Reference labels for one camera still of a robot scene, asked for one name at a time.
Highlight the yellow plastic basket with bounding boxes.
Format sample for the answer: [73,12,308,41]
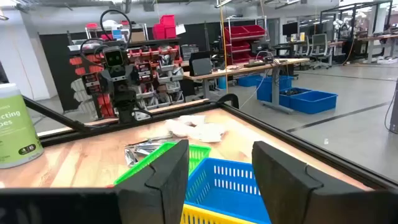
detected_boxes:
[179,203,254,224]

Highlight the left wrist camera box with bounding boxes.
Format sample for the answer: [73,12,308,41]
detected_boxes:
[103,46,126,68]

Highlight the black desk monitor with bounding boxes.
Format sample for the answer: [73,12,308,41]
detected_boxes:
[282,21,299,37]

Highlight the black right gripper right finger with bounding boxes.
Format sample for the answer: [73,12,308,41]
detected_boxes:
[251,141,373,224]

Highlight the white item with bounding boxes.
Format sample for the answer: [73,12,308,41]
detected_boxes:
[177,114,206,127]
[164,119,195,138]
[191,123,228,144]

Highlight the black aluminium table frame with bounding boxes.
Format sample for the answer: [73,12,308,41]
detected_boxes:
[23,93,398,191]

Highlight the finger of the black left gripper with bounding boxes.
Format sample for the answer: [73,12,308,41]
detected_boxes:
[99,70,113,91]
[125,67,139,85]

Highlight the wooden workbench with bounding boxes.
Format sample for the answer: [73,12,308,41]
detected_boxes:
[183,57,311,114]

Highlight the grey office chair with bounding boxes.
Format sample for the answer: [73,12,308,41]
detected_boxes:
[310,33,333,70]

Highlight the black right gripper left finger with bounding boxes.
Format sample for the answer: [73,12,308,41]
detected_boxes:
[113,139,190,224]

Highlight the yellow hanging cable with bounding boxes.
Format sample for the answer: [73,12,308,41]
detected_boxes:
[218,0,230,94]

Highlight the blue storage bin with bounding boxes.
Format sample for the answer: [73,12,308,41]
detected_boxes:
[256,75,295,103]
[279,87,313,109]
[289,90,339,115]
[238,74,262,88]

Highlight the green plastic basket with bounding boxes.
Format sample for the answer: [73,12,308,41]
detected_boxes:
[113,141,213,187]

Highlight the green disinfecting wipes canister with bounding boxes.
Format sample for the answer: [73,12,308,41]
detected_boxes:
[0,83,45,170]

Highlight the shelf with red bins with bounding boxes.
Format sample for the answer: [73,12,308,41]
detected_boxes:
[223,16,267,66]

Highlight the black monitor on workbench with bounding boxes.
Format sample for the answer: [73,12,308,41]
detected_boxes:
[188,51,215,77]

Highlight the blue plastic basket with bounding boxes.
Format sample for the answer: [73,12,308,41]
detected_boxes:
[185,157,272,224]

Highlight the stack of red bins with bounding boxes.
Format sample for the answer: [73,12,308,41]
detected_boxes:
[152,14,178,40]

